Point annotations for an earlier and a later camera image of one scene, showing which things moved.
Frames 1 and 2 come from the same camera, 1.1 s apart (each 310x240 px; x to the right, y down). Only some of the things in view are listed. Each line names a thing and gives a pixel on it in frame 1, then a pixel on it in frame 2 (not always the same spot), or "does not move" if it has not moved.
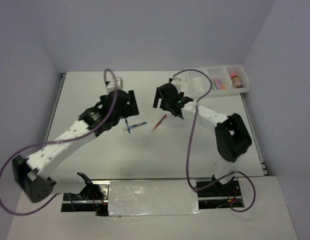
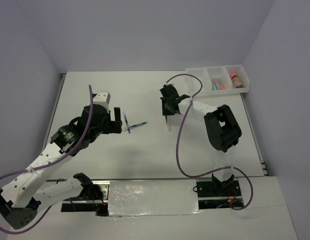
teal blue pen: x=136 y=124 does not move
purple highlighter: x=218 y=85 does not move
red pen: x=159 y=123 to x=168 y=123
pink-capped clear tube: x=234 y=76 does not move
